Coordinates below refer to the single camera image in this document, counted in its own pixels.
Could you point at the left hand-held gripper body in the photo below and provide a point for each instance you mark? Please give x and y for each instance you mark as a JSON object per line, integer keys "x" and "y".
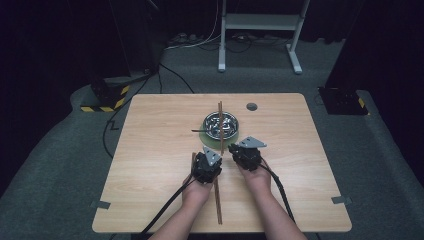
{"x": 206, "y": 168}

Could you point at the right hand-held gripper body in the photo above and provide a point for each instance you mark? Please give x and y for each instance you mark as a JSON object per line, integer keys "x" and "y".
{"x": 248, "y": 156}

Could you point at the shiny metal bowl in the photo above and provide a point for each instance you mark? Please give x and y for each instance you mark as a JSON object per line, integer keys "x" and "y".
{"x": 213, "y": 125}

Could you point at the person's left hand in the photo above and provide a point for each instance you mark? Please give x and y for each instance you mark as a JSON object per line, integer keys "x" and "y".
{"x": 196, "y": 191}

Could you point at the person's right hand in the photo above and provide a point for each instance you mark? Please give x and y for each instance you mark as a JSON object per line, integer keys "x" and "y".
{"x": 256, "y": 181}

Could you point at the dark thin stick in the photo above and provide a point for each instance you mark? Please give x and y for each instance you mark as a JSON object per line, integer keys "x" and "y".
{"x": 198, "y": 130}

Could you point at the grey tape piece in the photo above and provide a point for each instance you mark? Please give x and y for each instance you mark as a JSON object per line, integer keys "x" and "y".
{"x": 100, "y": 204}
{"x": 341, "y": 200}

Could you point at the black yellow striped stand base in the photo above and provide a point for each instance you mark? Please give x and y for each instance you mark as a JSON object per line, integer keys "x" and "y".
{"x": 106, "y": 101}

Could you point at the power strip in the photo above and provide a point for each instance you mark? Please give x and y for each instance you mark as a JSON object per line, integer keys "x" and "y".
{"x": 185, "y": 37}

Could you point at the white metal stand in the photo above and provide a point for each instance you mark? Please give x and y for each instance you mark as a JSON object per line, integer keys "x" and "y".
{"x": 261, "y": 21}

